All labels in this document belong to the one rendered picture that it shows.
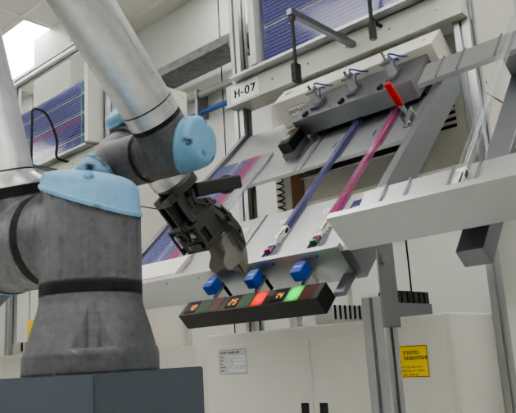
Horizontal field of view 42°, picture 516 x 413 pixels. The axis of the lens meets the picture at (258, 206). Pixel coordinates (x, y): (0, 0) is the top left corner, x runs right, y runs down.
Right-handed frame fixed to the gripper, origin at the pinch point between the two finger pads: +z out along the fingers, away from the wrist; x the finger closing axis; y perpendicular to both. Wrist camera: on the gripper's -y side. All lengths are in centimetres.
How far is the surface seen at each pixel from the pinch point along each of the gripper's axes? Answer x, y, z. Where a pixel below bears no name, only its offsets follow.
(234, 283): -7.9, -2.4, 5.5
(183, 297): -24.2, -2.4, 6.9
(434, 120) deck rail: 21, -50, 6
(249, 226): -13.5, -19.8, 3.8
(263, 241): -5.2, -12.5, 3.8
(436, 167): 6, -69, 27
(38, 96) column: -337, -231, -25
